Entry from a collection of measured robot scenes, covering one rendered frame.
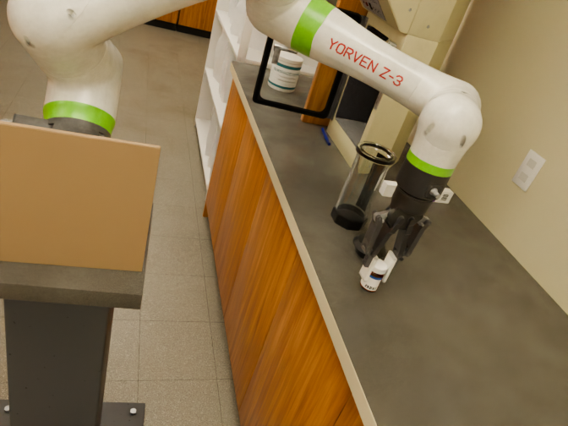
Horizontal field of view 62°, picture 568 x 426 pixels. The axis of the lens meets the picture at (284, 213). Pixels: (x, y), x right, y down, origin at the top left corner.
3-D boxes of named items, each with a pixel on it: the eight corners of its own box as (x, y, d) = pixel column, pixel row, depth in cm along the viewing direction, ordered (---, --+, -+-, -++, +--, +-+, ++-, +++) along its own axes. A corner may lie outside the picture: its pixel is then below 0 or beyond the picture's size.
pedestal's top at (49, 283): (-49, 295, 83) (-51, 278, 81) (8, 197, 109) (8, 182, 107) (139, 309, 92) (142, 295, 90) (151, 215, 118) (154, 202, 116)
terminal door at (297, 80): (326, 119, 185) (363, 14, 164) (250, 102, 178) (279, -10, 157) (326, 118, 185) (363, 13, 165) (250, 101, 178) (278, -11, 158)
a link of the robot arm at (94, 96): (20, 106, 82) (39, 12, 87) (57, 142, 97) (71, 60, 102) (96, 111, 82) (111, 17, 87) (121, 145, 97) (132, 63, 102)
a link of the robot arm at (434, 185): (434, 153, 96) (396, 147, 93) (466, 184, 87) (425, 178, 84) (422, 178, 99) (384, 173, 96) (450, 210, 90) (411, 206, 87)
